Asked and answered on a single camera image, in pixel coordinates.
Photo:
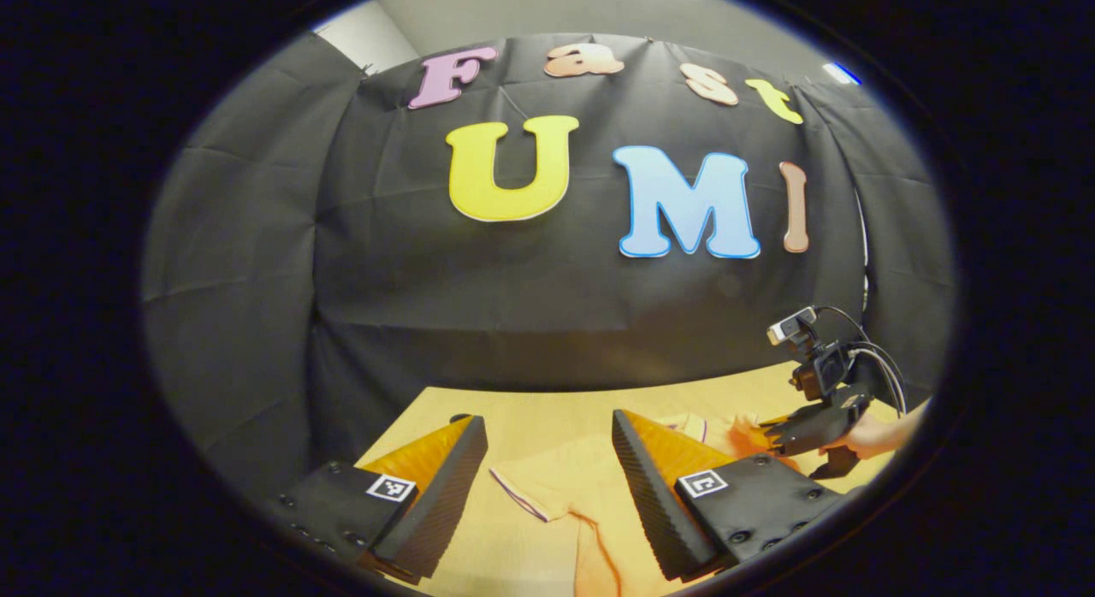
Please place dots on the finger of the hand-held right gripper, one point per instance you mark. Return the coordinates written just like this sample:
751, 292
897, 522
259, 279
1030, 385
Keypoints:
817, 428

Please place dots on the orange T-shirt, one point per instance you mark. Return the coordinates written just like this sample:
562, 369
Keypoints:
582, 486

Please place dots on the black backdrop cloth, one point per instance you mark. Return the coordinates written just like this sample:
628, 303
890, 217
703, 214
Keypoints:
428, 306

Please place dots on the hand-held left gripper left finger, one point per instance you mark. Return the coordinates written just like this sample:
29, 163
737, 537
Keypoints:
436, 511

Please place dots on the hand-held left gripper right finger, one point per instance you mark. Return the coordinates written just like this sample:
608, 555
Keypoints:
654, 503

